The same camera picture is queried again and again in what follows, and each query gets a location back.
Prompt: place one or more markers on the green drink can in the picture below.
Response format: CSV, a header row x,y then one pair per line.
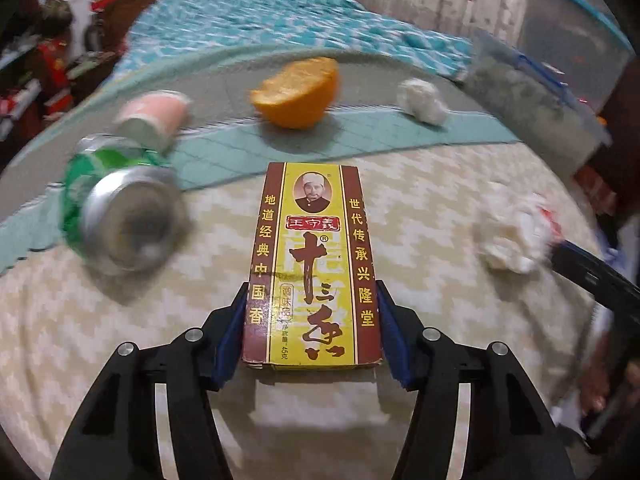
x,y
120,210

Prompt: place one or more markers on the teal patterned blanket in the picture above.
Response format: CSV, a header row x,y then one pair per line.
x,y
280,25

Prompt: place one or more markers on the red gift box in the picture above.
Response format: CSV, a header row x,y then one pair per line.
x,y
54,72

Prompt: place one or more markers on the red-white paper wrapper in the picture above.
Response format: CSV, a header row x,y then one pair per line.
x,y
512,232
422,101

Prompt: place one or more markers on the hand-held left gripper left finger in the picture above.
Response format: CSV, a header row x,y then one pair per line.
x,y
231,340

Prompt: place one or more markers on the brown yellow spice box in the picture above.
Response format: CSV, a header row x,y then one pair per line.
x,y
310,240

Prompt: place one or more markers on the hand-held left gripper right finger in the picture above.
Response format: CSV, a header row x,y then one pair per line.
x,y
395,340

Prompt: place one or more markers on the metal shelf rack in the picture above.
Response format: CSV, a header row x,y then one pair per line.
x,y
20,60

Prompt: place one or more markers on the orange peel half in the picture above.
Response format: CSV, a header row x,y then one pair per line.
x,y
297,95

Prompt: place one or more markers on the clear storage bin teal lid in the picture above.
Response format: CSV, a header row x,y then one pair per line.
x,y
575,25

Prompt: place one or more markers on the pink paper cup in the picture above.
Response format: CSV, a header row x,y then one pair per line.
x,y
150,117

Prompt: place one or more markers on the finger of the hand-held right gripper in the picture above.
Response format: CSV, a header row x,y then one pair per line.
x,y
595,270
627,370

